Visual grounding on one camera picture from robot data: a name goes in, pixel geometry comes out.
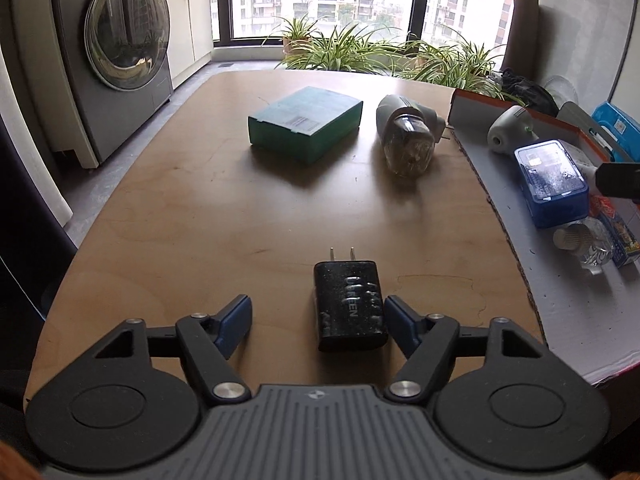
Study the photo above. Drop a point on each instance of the black bag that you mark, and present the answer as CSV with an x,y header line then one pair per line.
x,y
525,90

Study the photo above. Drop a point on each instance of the silver front-load washing machine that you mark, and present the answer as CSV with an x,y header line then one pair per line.
x,y
110,60

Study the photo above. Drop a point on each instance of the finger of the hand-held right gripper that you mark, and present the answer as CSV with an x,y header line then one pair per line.
x,y
620,178

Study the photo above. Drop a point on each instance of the black charger plug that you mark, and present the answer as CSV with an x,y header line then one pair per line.
x,y
350,305

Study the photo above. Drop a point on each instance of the dark furniture panel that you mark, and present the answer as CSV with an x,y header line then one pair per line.
x,y
25,260

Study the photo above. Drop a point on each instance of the grey wall pipe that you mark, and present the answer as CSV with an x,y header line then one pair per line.
x,y
624,35

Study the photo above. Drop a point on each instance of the dark rolled mat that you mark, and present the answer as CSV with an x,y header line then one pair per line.
x,y
520,30

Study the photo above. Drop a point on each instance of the large spider plant white pot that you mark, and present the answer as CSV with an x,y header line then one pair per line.
x,y
345,52

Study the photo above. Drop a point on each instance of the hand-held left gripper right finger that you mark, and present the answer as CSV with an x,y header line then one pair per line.
x,y
402,324

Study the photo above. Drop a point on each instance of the white fan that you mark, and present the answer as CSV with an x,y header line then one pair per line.
x,y
561,91

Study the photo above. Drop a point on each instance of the spider plant terracotta pot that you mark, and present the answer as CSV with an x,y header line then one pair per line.
x,y
295,35

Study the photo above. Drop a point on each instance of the white plug device green dot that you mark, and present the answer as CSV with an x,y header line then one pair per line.
x,y
510,127

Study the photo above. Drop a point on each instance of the teal cardboard box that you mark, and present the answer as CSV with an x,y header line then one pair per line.
x,y
305,122

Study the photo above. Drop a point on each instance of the red and blue packet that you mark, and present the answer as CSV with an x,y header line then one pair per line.
x,y
617,232

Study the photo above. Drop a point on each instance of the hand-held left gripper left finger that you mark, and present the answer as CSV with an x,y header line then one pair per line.
x,y
235,324

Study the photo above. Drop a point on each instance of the orange-edged grey cardboard box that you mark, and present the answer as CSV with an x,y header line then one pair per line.
x,y
565,310

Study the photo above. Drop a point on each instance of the blue plastic box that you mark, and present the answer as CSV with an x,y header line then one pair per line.
x,y
550,180

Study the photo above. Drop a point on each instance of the clear bottle white cap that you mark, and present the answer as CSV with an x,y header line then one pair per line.
x,y
585,245

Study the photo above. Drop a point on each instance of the white cabinet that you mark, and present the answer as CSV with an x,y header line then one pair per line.
x,y
190,20

